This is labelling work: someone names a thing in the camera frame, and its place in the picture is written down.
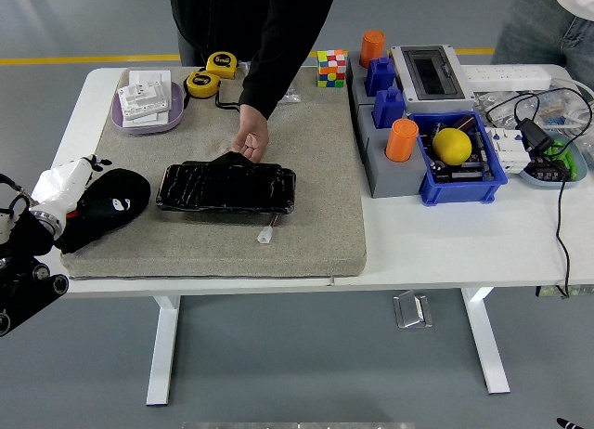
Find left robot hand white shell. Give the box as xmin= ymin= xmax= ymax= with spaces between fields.
xmin=30 ymin=153 xmax=131 ymax=216

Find person's hand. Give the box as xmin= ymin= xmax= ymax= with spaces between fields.
xmin=229 ymin=104 xmax=271 ymax=163

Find black rag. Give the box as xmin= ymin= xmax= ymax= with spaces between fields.
xmin=54 ymin=167 xmax=152 ymax=255

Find yellow tape measure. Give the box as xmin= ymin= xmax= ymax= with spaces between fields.
xmin=184 ymin=71 xmax=222 ymax=99
xmin=205 ymin=51 xmax=239 ymax=80

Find purple oval tray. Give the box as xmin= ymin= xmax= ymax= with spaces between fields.
xmin=110 ymin=81 xmax=186 ymax=136

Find grey-brown mat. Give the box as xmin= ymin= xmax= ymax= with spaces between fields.
xmin=59 ymin=66 xmax=368 ymax=280

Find multicolour puzzle cube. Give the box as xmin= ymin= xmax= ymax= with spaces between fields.
xmin=316 ymin=49 xmax=348 ymax=89

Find white table leg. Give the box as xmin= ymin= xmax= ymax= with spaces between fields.
xmin=460 ymin=287 xmax=511 ymax=396
xmin=146 ymin=294 xmax=181 ymax=407

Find grey block holder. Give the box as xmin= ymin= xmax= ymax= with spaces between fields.
xmin=346 ymin=50 xmax=405 ymax=119
xmin=355 ymin=104 xmax=429 ymax=200

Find white socket module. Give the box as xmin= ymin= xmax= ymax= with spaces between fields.
xmin=117 ymin=82 xmax=171 ymax=120

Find blue block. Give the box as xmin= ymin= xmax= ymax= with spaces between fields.
xmin=372 ymin=86 xmax=407 ymax=130
xmin=364 ymin=56 xmax=397 ymax=98

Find orange cylinder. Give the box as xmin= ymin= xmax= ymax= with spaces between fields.
xmin=384 ymin=118 xmax=420 ymax=163
xmin=360 ymin=29 xmax=387 ymax=70

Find yellow lemon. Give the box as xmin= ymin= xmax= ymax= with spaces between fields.
xmin=432 ymin=127 xmax=473 ymax=166

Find brown cylinder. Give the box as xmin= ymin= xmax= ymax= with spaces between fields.
xmin=452 ymin=113 xmax=477 ymax=134

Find blue plastic bin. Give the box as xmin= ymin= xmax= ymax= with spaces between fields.
xmin=407 ymin=111 xmax=509 ymax=206

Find dark terminal block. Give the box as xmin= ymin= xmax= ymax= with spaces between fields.
xmin=528 ymin=153 xmax=573 ymax=185

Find white circuit breaker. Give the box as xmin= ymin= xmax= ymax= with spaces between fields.
xmin=484 ymin=126 xmax=532 ymax=175

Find white power strip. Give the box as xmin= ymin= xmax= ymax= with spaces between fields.
xmin=458 ymin=64 xmax=553 ymax=91

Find green plastic part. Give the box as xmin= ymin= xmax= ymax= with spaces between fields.
xmin=545 ymin=139 xmax=579 ymax=180

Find light blue tray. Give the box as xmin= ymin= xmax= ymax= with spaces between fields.
xmin=518 ymin=131 xmax=588 ymax=189

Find black power adapter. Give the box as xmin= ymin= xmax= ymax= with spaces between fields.
xmin=515 ymin=117 xmax=556 ymax=154

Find clear bags of small parts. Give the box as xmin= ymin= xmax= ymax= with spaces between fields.
xmin=472 ymin=88 xmax=594 ymax=140

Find person in jeans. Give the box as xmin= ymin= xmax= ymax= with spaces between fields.
xmin=490 ymin=0 xmax=594 ymax=94

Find black tape measure strap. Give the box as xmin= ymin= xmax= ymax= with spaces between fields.
xmin=213 ymin=90 xmax=242 ymax=113

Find white flat switch plate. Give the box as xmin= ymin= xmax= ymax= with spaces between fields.
xmin=122 ymin=110 xmax=170 ymax=128
xmin=128 ymin=70 xmax=171 ymax=89

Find white connector with wires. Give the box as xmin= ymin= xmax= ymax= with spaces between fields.
xmin=257 ymin=214 xmax=280 ymax=245

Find black adapter cable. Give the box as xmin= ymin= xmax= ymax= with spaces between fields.
xmin=484 ymin=88 xmax=594 ymax=298

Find grey electrical enclosure box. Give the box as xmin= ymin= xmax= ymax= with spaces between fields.
xmin=389 ymin=45 xmax=476 ymax=116

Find white cable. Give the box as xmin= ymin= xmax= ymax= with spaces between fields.
xmin=549 ymin=77 xmax=594 ymax=124

